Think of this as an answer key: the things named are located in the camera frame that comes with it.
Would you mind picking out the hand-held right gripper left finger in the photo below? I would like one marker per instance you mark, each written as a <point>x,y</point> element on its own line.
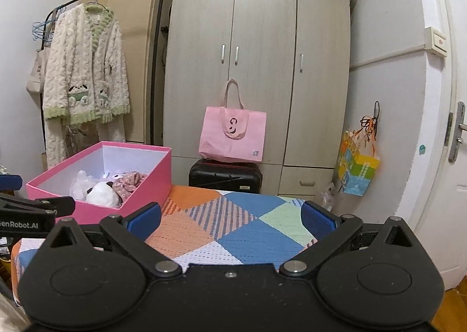
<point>146,219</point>

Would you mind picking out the pink floral scrunchie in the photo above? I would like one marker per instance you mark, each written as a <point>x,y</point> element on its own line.
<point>129,182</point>

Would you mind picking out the cream fleece cardigan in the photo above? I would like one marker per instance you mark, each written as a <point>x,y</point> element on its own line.
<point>73,62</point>

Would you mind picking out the colourful gift bag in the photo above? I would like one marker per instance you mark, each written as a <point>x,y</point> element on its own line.
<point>357,171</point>

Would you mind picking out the tall beige cabinet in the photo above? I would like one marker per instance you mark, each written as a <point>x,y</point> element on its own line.
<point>138,44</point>

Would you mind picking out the pink tote bag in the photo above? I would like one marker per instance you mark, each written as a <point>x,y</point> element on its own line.
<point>233,135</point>

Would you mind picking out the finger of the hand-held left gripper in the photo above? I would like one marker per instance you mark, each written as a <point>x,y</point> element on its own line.
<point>11,182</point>
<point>54,205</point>

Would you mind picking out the beige wardrobe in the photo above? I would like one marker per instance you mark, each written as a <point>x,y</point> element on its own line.
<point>262,25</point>

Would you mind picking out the cream fleece pants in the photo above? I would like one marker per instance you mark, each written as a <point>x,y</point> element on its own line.
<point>58,142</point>

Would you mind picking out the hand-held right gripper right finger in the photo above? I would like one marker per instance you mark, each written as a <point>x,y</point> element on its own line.
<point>317,219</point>

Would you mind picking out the canvas tote bag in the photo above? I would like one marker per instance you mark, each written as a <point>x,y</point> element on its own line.
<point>36,76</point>

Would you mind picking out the white door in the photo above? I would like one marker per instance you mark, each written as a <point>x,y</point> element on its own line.
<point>445,208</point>

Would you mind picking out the beige light switch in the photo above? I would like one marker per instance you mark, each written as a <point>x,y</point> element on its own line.
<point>436,42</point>

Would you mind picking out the patchwork tablecloth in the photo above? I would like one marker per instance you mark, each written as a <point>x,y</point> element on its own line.
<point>226,222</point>

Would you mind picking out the black suitcase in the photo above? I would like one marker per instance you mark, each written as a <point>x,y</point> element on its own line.
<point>226,175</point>

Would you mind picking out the black clothes rack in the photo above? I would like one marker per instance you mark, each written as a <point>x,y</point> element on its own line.
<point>158,62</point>

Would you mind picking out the pink storage box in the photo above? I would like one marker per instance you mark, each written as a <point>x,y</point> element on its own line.
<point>146,189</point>

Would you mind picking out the white panda plush toy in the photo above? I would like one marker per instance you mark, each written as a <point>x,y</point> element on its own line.
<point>102,193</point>

